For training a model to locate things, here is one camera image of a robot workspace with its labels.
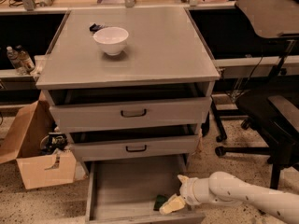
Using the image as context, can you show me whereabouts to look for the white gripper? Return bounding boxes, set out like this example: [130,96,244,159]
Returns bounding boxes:
[159,175,199,215]

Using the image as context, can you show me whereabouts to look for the dark green sponge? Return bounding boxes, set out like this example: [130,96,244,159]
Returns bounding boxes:
[153,195,168,211]

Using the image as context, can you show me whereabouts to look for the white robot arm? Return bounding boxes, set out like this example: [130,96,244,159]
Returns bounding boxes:
[159,172,299,224]

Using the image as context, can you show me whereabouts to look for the grey middle drawer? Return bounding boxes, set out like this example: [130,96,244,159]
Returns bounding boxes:
[71,131,199,161]

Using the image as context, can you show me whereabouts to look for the grey drawer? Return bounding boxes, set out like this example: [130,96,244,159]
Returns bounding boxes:
[85,155,205,224]
[46,92,211,133]
[71,131,199,161]

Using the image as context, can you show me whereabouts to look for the grey bottom drawer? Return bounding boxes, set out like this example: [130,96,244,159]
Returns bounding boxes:
[85,155,205,224]

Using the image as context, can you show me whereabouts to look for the grey top drawer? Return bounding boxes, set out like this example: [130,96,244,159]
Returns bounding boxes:
[46,92,211,133]

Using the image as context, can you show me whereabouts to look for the grey drawer cabinet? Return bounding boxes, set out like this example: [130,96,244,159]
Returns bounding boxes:
[37,7,220,158]

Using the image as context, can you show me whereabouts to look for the small dark object on counter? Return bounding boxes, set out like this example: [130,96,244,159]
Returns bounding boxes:
[90,23,104,33]

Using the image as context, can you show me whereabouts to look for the black office chair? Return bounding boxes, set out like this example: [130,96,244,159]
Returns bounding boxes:
[215,76,299,189]

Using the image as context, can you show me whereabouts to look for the dark items in box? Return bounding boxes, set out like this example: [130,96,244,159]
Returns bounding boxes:
[39,133,67,155]

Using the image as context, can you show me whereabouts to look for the cardboard box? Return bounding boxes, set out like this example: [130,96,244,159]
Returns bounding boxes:
[0,96,77,189]

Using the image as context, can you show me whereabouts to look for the white ceramic bowl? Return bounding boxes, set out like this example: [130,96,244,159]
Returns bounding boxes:
[93,27,129,56]

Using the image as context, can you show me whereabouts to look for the brown plastic bottle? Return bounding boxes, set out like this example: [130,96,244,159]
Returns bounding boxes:
[16,45,35,72]

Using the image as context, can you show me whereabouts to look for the clear plastic bottle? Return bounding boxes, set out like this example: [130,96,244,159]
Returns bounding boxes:
[7,47,27,76]

